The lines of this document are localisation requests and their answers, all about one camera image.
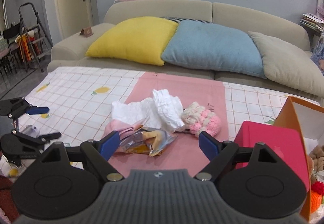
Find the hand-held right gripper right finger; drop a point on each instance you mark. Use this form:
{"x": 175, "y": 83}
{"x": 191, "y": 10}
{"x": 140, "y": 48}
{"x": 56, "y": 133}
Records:
{"x": 206, "y": 144}

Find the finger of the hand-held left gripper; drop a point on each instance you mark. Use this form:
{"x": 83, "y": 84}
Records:
{"x": 50, "y": 136}
{"x": 38, "y": 110}

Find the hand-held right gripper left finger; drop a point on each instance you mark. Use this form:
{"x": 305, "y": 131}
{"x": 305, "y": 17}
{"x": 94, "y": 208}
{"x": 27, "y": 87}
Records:
{"x": 110, "y": 143}

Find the clear plastic packet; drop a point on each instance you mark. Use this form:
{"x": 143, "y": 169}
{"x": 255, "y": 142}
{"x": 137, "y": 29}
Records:
{"x": 149, "y": 140}

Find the orange cardboard box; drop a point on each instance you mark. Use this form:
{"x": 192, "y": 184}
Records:
{"x": 286, "y": 115}

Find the orange crochet fruit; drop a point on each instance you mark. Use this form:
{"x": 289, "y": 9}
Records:
{"x": 317, "y": 200}

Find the pink cloth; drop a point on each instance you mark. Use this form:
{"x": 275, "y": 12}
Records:
{"x": 121, "y": 126}

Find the pink white crochet toy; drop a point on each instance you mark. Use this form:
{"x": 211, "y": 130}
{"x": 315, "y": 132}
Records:
{"x": 202, "y": 117}

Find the white cloth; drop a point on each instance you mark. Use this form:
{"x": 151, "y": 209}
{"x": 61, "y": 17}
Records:
{"x": 131, "y": 112}

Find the checkered lemon print tablecloth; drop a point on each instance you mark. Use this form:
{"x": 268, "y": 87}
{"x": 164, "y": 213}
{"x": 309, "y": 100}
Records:
{"x": 76, "y": 92}

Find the person's fluffy clothing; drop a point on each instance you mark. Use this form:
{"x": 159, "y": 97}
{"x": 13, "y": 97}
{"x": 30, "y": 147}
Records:
{"x": 6, "y": 196}

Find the pink mat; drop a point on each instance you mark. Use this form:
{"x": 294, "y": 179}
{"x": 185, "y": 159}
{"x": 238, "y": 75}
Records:
{"x": 177, "y": 87}

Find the red box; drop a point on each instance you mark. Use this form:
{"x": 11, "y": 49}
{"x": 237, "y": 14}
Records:
{"x": 273, "y": 148}

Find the table with green cloth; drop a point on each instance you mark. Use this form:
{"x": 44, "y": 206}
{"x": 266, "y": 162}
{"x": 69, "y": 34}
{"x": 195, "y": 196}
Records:
{"x": 3, "y": 47}

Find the black chair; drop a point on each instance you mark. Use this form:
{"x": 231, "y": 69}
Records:
{"x": 12, "y": 31}

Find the small wooden stand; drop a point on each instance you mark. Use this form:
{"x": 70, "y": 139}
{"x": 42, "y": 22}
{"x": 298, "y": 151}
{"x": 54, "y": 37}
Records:
{"x": 87, "y": 31}

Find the metal step ladder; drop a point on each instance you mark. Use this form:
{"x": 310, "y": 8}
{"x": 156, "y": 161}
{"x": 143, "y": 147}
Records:
{"x": 21, "y": 19}

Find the blue pillow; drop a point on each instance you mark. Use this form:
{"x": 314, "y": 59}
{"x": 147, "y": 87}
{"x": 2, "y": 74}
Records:
{"x": 212, "y": 49}

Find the yellow pillow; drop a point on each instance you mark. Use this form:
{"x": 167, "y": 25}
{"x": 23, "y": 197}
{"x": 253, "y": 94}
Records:
{"x": 131, "y": 39}

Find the beige pillow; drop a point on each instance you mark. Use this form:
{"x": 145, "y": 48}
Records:
{"x": 286, "y": 67}

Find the striped cushion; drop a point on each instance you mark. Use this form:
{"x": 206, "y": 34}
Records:
{"x": 182, "y": 20}

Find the beige sofa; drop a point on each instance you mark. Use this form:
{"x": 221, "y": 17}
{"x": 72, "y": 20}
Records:
{"x": 227, "y": 11}

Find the printed figure pillow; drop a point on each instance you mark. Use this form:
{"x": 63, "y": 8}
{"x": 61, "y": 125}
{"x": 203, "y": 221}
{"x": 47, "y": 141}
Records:
{"x": 319, "y": 54}

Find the stack of books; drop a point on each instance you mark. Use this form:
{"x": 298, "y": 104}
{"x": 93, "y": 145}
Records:
{"x": 312, "y": 21}

